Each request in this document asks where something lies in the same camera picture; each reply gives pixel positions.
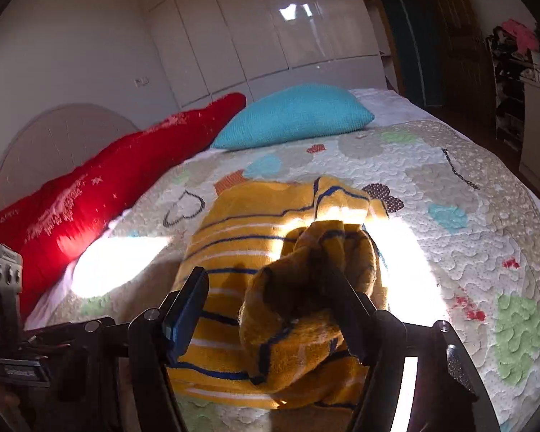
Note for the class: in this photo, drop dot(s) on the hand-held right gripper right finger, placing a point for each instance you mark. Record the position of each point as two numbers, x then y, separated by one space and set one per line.
355 324

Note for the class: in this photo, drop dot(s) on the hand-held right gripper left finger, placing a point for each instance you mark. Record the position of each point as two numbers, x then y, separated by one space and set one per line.
186 319

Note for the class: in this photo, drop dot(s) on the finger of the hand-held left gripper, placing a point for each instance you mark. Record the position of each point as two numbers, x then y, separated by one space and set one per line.
54 337

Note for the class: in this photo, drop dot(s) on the yellow striped sweater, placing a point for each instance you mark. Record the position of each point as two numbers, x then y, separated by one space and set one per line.
234 234

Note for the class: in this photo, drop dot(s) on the heart patterned quilt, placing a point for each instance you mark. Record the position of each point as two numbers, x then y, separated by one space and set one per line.
454 256

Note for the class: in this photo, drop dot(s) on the red bolster pillow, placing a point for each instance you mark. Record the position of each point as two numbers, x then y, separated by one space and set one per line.
94 193

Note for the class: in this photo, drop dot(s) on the round beige headboard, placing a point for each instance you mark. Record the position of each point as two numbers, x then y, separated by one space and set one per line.
49 139

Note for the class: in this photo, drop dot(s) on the teal pillow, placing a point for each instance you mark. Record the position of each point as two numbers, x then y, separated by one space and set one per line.
292 114

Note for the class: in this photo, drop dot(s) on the cluttered shelf unit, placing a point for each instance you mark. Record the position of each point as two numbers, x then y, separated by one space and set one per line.
517 99

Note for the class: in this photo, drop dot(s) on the dark wooden door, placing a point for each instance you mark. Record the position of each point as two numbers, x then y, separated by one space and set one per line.
459 54

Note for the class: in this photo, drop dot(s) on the glossy white wardrobe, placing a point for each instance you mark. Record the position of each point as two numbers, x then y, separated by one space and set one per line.
252 31

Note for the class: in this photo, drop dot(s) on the pink cloth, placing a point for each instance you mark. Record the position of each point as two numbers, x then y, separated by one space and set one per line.
519 33

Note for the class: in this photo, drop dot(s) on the white wall socket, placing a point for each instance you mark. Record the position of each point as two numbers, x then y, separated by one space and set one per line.
141 82

